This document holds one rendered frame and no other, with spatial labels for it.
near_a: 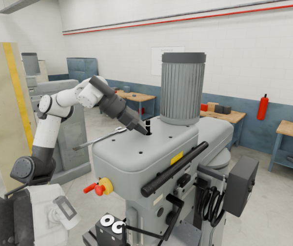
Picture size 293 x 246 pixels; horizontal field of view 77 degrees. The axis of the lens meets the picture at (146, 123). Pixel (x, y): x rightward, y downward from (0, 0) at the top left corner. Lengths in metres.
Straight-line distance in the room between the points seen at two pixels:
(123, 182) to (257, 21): 4.59
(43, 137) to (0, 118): 1.39
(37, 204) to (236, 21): 4.83
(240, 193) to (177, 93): 0.51
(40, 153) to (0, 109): 1.39
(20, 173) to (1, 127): 1.43
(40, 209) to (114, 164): 0.39
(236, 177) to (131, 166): 0.48
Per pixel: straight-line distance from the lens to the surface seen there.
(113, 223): 1.43
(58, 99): 0.88
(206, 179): 1.20
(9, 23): 9.87
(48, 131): 0.92
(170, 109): 0.87
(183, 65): 0.82
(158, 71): 6.00
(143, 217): 0.91
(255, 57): 4.85
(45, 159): 0.93
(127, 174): 0.61
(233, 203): 0.98
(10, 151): 2.41
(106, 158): 0.66
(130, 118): 0.71
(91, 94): 0.69
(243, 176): 0.90
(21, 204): 0.88
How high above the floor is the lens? 2.21
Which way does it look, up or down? 21 degrees down
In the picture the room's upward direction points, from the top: straight up
